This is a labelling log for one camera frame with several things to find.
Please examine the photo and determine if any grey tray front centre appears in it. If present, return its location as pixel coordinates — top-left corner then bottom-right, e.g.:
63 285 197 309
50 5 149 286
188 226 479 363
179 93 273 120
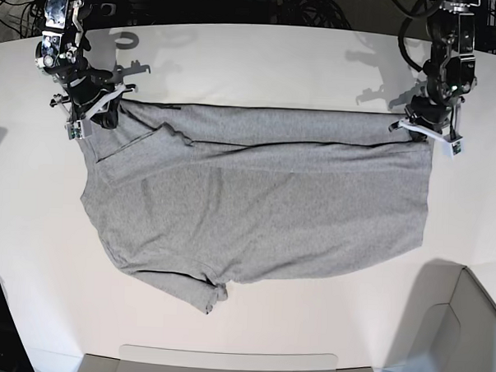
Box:
76 345 374 372

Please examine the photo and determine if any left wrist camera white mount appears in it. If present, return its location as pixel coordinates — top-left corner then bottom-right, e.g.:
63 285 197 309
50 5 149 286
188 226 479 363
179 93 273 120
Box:
389 118 464 159

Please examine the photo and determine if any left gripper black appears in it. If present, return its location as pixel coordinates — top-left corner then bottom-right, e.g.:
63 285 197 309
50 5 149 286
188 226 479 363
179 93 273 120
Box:
403 95 457 142

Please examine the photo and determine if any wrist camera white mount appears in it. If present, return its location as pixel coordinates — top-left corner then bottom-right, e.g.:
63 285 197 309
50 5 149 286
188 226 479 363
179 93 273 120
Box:
389 118 464 159
49 83 138 140

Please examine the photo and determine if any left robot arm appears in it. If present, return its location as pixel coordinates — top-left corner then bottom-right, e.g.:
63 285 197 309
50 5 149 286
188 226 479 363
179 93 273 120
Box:
390 0 481 155

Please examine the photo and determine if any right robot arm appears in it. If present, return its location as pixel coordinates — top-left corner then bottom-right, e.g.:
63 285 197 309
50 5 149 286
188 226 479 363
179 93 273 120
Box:
35 0 126 138

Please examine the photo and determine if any grey bin right front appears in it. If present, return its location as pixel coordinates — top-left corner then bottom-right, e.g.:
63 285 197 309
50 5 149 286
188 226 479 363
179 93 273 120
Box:
376 265 496 372

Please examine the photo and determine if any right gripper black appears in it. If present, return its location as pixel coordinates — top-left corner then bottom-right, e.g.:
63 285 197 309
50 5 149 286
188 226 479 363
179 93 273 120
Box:
64 73 119 130

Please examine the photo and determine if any grey T-shirt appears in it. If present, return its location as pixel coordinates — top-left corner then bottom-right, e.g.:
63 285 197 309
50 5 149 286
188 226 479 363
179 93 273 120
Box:
79 100 433 313

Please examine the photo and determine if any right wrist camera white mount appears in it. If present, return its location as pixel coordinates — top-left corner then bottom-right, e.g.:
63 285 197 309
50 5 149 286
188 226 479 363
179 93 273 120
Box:
49 83 138 140

